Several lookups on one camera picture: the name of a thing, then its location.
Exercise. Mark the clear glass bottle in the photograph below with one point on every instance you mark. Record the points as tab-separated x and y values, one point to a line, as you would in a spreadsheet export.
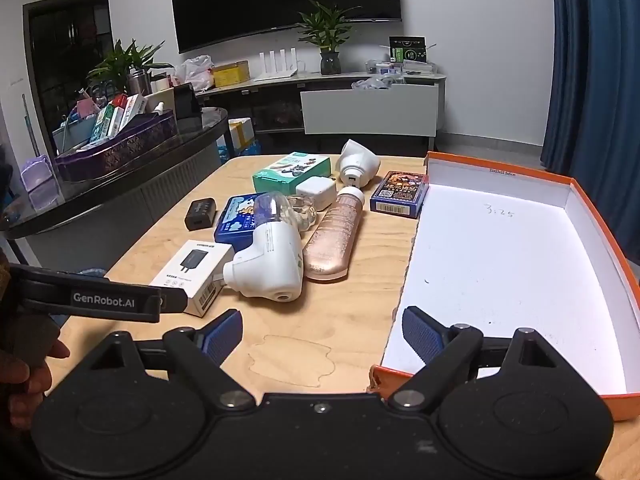
302	212

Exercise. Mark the blue curtain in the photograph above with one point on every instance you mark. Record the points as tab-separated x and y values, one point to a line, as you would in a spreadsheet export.
595	85

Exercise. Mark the white plastic bag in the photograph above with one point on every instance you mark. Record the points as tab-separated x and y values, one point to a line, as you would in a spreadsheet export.
195	74

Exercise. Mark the orange cardboard box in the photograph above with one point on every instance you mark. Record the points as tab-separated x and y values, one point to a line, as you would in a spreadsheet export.
500	270

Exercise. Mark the playing card box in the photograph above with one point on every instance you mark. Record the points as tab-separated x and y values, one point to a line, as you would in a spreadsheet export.
400	194

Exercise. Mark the leafy green plant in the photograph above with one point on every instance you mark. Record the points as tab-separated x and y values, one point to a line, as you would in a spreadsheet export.
120	60

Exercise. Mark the white red carton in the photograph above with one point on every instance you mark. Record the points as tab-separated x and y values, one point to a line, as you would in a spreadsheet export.
131	110

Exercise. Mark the clear plastic bag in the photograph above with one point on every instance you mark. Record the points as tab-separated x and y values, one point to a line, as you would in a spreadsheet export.
372	83

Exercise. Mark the white cardboard box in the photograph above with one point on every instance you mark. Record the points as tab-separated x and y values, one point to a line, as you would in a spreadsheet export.
241	132

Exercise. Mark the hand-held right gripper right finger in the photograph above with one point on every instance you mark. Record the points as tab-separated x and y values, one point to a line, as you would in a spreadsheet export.
422	334

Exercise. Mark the black charger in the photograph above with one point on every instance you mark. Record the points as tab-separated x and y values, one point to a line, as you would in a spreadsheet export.
200	215

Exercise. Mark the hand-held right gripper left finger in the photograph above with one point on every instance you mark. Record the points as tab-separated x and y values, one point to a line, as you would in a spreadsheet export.
222	336

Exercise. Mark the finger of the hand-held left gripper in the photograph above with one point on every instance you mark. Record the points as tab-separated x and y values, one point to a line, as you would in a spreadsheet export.
172	302

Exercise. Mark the clear plastic organizer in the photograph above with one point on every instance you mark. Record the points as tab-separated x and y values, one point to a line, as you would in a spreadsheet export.
400	67

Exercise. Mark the purple plastic container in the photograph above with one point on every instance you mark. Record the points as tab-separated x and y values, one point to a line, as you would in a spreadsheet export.
39	175

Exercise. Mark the dark glass door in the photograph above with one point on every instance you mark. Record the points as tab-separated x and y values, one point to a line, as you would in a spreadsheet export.
65	70

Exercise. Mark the television cabinet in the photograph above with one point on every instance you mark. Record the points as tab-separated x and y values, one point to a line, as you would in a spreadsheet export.
370	107

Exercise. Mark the white charger carton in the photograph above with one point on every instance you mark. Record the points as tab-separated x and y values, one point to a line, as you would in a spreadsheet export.
192	272

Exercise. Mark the potted bamboo plant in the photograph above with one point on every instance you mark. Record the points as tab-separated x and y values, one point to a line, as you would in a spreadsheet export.
327	35

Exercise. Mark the purple tin box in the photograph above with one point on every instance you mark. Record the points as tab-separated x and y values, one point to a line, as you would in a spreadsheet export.
120	152

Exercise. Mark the white cone plug-in device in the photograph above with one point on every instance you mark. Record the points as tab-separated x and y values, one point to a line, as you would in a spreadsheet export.
357	160

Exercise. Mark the black green box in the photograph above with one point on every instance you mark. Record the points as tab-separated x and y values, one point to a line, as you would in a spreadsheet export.
407	50

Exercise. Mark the green white carton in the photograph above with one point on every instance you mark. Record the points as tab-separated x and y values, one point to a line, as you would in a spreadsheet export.
102	122

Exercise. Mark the yellow box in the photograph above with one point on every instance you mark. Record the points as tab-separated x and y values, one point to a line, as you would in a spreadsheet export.
231	74

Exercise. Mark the person's left hand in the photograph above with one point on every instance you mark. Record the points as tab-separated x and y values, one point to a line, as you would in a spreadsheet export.
25	390

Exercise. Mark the blue plastic floss box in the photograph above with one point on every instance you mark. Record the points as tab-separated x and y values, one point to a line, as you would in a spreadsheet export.
235	222

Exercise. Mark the blue plastic bag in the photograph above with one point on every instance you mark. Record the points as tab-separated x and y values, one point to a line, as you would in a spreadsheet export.
245	151

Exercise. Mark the white cube charger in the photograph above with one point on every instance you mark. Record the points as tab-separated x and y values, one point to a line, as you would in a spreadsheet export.
316	192

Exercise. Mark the white leaf-logo plug-in device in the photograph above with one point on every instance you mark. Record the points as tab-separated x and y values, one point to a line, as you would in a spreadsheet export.
270	265

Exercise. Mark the rose gold bottle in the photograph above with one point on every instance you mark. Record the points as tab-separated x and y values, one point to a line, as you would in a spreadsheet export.
332	240

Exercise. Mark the green bandage box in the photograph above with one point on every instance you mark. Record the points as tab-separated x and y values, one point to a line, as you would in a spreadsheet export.
290	172

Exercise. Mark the white router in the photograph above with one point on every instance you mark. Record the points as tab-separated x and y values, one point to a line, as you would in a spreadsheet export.
277	67

